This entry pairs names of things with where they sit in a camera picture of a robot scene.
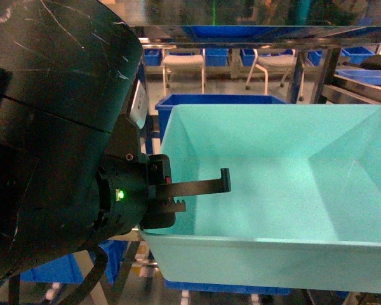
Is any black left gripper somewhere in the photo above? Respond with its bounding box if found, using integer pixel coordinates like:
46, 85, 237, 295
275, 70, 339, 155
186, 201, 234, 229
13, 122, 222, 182
95, 156, 231, 237

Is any teal plastic tray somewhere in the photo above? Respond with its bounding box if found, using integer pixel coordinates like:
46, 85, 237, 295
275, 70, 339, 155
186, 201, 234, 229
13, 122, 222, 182
141, 104, 381, 294

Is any white stool left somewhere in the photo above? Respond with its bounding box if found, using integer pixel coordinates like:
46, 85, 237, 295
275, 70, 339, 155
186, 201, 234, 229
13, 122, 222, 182
161, 55, 206, 96

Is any white stool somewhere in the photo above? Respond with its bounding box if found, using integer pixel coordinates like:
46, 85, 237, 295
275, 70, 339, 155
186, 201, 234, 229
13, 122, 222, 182
245, 49, 296, 95
161, 55, 206, 96

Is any white stool right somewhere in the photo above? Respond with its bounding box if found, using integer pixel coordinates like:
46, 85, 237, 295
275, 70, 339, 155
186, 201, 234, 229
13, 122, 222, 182
245, 49, 296, 95

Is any steel shelf upright post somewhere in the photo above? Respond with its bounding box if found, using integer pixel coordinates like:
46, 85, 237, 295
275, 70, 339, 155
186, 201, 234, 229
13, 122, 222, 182
311, 48, 342, 104

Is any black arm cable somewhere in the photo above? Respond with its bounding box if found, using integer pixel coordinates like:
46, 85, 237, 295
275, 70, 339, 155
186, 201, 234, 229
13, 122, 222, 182
6, 244, 109, 305

